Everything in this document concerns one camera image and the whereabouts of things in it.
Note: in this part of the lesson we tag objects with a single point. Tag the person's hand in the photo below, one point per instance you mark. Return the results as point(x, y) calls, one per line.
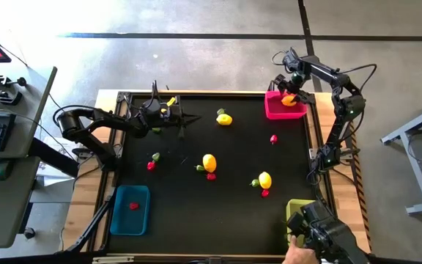
point(299, 254)

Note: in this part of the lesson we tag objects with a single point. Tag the small green toy pepper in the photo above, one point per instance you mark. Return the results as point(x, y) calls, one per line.
point(255, 182)
point(221, 111)
point(199, 168)
point(155, 156)
point(156, 130)

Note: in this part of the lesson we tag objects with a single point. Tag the black computer mouse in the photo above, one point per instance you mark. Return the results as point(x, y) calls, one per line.
point(2, 168)

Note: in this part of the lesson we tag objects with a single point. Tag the silver metal bracket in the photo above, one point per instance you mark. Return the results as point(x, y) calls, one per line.
point(113, 260)

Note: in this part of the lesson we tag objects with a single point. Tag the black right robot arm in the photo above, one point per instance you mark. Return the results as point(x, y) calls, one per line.
point(343, 110)

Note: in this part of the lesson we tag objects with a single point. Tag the black round knob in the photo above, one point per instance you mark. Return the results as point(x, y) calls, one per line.
point(29, 232)

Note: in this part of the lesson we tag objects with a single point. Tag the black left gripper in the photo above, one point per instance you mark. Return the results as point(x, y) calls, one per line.
point(172, 113)

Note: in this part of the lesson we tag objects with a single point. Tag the black frame strut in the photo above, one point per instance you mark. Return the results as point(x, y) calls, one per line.
point(93, 223)

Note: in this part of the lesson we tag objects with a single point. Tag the black table mat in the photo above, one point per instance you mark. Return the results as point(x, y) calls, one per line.
point(233, 220)

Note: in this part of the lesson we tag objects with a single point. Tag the yellow-green plastic basket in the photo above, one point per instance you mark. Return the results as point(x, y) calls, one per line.
point(294, 207)

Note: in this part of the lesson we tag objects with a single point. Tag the yellow black hazard tape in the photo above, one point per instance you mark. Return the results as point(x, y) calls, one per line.
point(358, 176)

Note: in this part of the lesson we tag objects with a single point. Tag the black desk clamp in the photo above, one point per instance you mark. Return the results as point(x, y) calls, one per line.
point(4, 80)
point(2, 97)

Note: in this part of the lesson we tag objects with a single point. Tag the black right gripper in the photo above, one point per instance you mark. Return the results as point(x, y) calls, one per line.
point(288, 85)

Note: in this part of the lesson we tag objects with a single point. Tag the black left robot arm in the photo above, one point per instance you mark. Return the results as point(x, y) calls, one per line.
point(119, 122)

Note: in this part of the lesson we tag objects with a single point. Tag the pink plastic basket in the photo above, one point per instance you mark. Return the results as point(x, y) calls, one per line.
point(277, 110)

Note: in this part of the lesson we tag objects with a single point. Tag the yellow tape tag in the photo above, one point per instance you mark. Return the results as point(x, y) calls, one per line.
point(171, 101)

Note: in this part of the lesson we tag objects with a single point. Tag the blue plastic basket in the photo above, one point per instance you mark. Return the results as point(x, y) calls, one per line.
point(123, 220)

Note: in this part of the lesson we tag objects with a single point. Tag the pale grey metal cart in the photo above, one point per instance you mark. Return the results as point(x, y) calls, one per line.
point(416, 171)

